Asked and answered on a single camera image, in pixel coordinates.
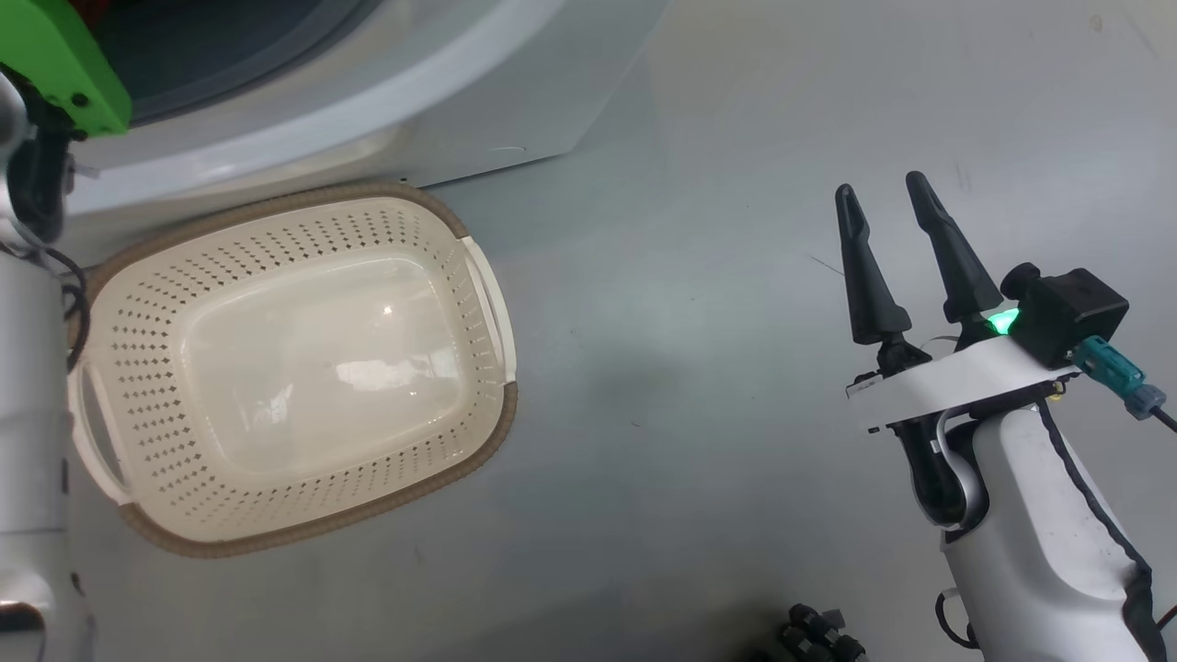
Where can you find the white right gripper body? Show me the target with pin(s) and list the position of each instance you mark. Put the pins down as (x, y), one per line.
(956, 382)

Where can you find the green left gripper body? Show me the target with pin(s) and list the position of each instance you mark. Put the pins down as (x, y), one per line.
(64, 64)

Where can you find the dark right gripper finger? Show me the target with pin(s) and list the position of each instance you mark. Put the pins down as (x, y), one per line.
(869, 285)
(961, 267)

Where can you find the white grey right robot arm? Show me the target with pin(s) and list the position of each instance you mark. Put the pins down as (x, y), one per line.
(1030, 515)

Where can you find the grey rubber door gasket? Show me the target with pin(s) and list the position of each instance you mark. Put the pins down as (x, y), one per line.
(276, 55)

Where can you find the cream perforated laundry basket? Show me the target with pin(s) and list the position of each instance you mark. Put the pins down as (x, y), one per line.
(313, 368)

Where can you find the white front-load washing machine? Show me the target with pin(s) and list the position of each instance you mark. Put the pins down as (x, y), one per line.
(460, 101)

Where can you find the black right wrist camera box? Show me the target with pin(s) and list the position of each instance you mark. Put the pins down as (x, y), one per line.
(1067, 313)

